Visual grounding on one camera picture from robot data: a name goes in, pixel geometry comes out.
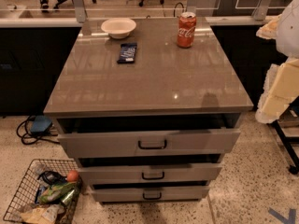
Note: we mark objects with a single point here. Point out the yellowish foam gripper finger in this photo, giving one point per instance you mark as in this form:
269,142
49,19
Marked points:
280,89

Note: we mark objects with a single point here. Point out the grey top drawer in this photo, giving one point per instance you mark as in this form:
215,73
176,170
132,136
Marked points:
146,144

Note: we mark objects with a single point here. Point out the grey drawer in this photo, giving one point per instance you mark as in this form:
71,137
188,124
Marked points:
146,144
150,173
150,194

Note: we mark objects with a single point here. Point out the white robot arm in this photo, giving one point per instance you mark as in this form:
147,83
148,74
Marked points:
284,28

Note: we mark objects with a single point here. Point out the grey bottom drawer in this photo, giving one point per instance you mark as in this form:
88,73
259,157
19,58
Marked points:
150,194

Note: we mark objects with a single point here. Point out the grey drawer cabinet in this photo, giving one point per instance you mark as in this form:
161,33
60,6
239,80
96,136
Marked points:
166,88

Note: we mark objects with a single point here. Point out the grey middle drawer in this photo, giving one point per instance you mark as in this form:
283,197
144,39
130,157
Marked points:
150,173

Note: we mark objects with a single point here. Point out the red coca-cola can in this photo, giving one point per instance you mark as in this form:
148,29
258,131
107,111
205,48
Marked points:
186,28

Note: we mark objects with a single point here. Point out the dark blue snack bar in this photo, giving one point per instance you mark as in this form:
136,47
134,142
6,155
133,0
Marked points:
127,53

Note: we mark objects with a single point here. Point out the white bowl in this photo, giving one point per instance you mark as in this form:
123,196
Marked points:
118,28

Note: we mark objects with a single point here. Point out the orange fruit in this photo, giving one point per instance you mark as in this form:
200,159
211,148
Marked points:
72,176

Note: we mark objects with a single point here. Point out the green soda can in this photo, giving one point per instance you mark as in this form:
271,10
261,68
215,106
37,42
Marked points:
69,197

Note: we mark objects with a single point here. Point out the blue foot pedal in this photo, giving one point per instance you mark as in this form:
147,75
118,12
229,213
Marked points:
40,125

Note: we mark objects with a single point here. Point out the green chip bag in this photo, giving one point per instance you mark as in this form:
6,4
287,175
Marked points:
55,192

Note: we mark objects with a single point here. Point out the yellow snack packet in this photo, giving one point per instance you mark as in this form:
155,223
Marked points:
42,214

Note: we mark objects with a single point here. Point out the black wire basket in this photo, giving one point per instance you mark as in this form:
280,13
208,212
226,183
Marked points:
32,185

